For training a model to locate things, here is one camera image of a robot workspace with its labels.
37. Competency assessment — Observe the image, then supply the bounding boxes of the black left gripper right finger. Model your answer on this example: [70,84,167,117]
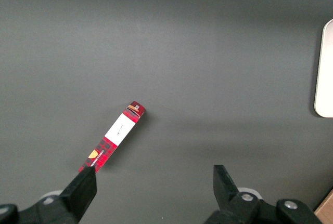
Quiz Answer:
[213,164,240,210]

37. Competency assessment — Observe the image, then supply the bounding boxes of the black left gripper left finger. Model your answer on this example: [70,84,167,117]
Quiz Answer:
[59,166,98,222]

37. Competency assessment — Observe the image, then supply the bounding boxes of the red plaid cardboard box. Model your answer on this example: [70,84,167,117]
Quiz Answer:
[79,101,146,174]

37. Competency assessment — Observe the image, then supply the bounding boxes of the beige rectangular tray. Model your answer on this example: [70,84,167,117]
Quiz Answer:
[314,18,333,117]

